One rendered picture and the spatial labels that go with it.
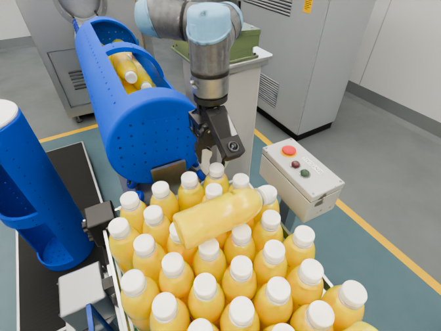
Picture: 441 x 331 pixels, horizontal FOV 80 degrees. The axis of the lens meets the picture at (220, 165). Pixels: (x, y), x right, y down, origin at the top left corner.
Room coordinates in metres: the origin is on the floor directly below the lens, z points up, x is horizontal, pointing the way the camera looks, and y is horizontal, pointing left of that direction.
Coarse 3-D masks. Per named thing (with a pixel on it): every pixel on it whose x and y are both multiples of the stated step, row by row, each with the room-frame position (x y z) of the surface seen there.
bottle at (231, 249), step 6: (228, 240) 0.29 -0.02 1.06; (252, 240) 0.29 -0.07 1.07; (228, 246) 0.28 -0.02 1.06; (234, 246) 0.28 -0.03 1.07; (240, 246) 0.28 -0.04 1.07; (246, 246) 0.28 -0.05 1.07; (252, 246) 0.28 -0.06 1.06; (228, 252) 0.28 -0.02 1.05; (234, 252) 0.27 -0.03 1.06; (240, 252) 0.27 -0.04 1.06; (246, 252) 0.27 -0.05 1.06; (252, 252) 0.27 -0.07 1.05; (228, 258) 0.27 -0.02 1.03; (252, 258) 0.27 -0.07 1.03; (228, 264) 0.27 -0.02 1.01; (252, 264) 0.27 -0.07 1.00
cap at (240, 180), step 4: (236, 176) 0.45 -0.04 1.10; (240, 176) 0.45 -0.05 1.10; (244, 176) 0.45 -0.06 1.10; (236, 180) 0.43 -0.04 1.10; (240, 180) 0.43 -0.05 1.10; (244, 180) 0.43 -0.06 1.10; (248, 180) 0.43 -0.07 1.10; (236, 184) 0.42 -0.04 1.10; (240, 184) 0.42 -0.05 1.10; (244, 184) 0.42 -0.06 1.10; (248, 184) 0.43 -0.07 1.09
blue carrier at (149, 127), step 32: (96, 32) 1.33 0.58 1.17; (128, 32) 1.39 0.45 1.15; (96, 64) 0.86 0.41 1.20; (96, 96) 0.71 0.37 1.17; (128, 96) 0.60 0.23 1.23; (160, 96) 0.59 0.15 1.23; (128, 128) 0.54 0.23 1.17; (160, 128) 0.58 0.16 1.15; (128, 160) 0.53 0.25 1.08; (160, 160) 0.57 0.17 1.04; (192, 160) 0.61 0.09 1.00
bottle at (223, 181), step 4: (208, 176) 0.48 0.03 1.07; (224, 176) 0.48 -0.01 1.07; (208, 180) 0.47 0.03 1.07; (212, 180) 0.46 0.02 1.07; (216, 180) 0.46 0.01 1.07; (220, 180) 0.46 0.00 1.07; (224, 180) 0.47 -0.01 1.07; (204, 184) 0.47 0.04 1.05; (208, 184) 0.46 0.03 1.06; (220, 184) 0.45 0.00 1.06; (224, 184) 0.46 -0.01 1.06; (228, 184) 0.47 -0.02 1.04; (204, 188) 0.46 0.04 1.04; (224, 188) 0.45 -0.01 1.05; (224, 192) 0.45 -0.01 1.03
